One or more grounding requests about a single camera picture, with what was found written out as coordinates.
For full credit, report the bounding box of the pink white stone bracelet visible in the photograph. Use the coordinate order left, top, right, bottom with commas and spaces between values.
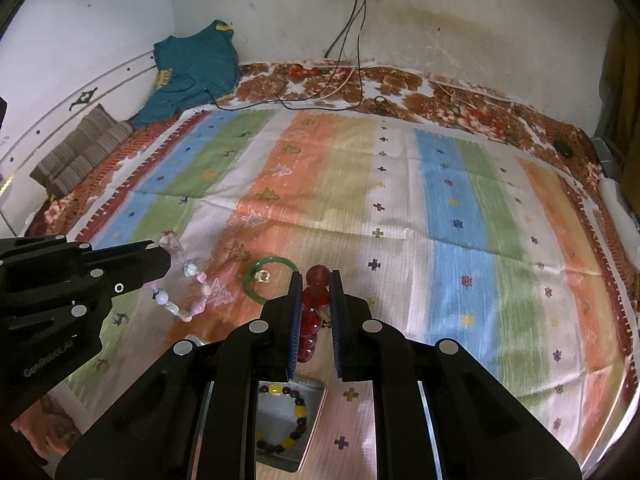
144, 228, 214, 323

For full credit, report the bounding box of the yellow and brown bead bracelet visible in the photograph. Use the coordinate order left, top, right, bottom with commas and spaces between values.
257, 383, 309, 456

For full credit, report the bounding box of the green jade bangle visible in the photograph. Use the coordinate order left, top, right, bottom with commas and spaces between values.
242, 256, 298, 306

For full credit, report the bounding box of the dark red bead bracelet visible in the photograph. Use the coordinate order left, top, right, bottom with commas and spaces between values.
297, 263, 332, 364

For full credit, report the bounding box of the silver metal tin box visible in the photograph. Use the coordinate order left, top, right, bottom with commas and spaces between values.
186, 321, 326, 479

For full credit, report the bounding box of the striped colourful bed sheet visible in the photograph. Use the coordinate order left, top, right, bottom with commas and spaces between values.
64, 106, 637, 480

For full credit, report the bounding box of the teal knitted sweater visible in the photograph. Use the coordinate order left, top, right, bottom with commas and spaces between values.
130, 20, 242, 130

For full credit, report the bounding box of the white charger cable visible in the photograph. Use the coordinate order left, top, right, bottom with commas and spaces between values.
278, 0, 511, 111

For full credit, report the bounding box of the black charger cable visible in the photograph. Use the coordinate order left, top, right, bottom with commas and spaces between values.
167, 0, 371, 112

